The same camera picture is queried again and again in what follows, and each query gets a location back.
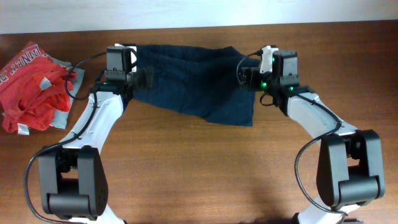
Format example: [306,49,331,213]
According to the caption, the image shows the red printed t-shirt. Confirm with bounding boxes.
[1,42,78,133]

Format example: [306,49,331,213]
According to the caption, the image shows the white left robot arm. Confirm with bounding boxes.
[37,67,154,223]

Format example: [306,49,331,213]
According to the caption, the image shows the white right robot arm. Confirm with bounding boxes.
[236,56,386,223]

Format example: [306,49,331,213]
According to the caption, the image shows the dark navy blue shorts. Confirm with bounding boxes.
[134,45,261,126]

